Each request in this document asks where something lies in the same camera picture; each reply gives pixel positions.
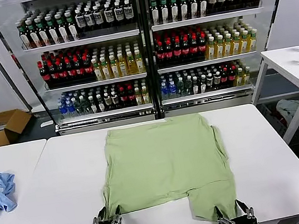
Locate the light green t-shirt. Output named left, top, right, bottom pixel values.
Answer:
left=91, top=108, right=242, bottom=224

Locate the white beverage display cooler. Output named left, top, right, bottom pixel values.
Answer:
left=145, top=0, right=278, bottom=118
left=19, top=0, right=158, bottom=138

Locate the white cooler shelf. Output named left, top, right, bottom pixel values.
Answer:
left=157, top=50, right=259, bottom=75
left=44, top=71, right=148, bottom=94
left=150, top=6, right=265, bottom=32
left=22, top=28, right=141, bottom=54
left=161, top=83, right=254, bottom=105
left=56, top=102, right=154, bottom=126

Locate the white cap dark drink bottle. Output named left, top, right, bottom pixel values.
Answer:
left=212, top=71, right=223, bottom=90
left=190, top=75, right=202, bottom=95
left=205, top=72, right=216, bottom=92
left=87, top=95, right=99, bottom=114
left=95, top=93, right=106, bottom=112
left=102, top=91, right=114, bottom=111
left=109, top=90, right=121, bottom=110
left=198, top=74, right=209, bottom=94

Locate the green tinted water bottle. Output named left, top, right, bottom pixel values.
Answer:
left=183, top=75, right=194, bottom=96
left=80, top=95, right=91, bottom=115
left=72, top=97, right=84, bottom=116
left=175, top=76, right=187, bottom=97

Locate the blue water bottle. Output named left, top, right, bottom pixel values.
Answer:
left=56, top=101, right=68, bottom=119
left=167, top=80, right=179, bottom=99
left=65, top=99, right=76, bottom=118
left=159, top=82, right=171, bottom=100

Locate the white crumpled garment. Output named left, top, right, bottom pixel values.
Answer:
left=274, top=96, right=299, bottom=127

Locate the red cap cola bottle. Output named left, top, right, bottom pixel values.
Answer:
left=196, top=32, right=210, bottom=60
left=126, top=85, right=138, bottom=107
left=219, top=67, right=232, bottom=89
left=227, top=65, right=239, bottom=87
left=71, top=54, right=87, bottom=85
left=162, top=38, right=175, bottom=66
left=188, top=33, right=202, bottom=62
left=37, top=60, right=53, bottom=91
left=170, top=37, right=184, bottom=64
left=62, top=55, right=78, bottom=86
left=179, top=35, right=193, bottom=63
left=154, top=40, right=167, bottom=67
left=54, top=57, right=70, bottom=87
left=118, top=87, right=130, bottom=108
left=80, top=52, right=95, bottom=83
left=46, top=59, right=61, bottom=89

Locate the yellow juice bottle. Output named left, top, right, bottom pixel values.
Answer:
left=116, top=51, right=130, bottom=77
left=219, top=32, right=234, bottom=57
left=245, top=27, right=259, bottom=52
left=134, top=86, right=144, bottom=105
left=241, top=65, right=253, bottom=85
left=237, top=29, right=251, bottom=54
left=108, top=53, right=121, bottom=79
left=133, top=48, right=146, bottom=74
left=211, top=34, right=226, bottom=59
left=140, top=85, right=150, bottom=104
left=228, top=31, right=243, bottom=56
left=202, top=36, right=217, bottom=60
left=234, top=67, right=246, bottom=86
left=125, top=50, right=139, bottom=76
left=90, top=56, right=104, bottom=82
left=99, top=55, right=113, bottom=81

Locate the brown cardboard box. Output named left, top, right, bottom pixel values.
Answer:
left=0, top=106, right=37, bottom=147

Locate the white side table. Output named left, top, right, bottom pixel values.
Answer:
left=243, top=45, right=299, bottom=149

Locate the green cap tea bottle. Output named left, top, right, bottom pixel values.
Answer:
left=148, top=0, right=162, bottom=25
left=158, top=0, right=172, bottom=24
left=16, top=22, right=32, bottom=50
left=168, top=0, right=182, bottom=22
left=63, top=10, right=80, bottom=42
left=25, top=18, right=42, bottom=48
left=34, top=16, right=51, bottom=47
left=43, top=14, right=61, bottom=45
left=178, top=0, right=191, bottom=21
left=198, top=0, right=210, bottom=18
left=53, top=12, right=71, bottom=43
left=188, top=0, right=201, bottom=20

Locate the white cap dark label bottle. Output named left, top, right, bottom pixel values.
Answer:
left=73, top=6, right=88, bottom=35
left=92, top=3, right=107, bottom=31
left=112, top=0, right=127, bottom=27
left=102, top=1, right=117, bottom=30
left=82, top=4, right=97, bottom=33
left=121, top=0, right=136, bottom=25

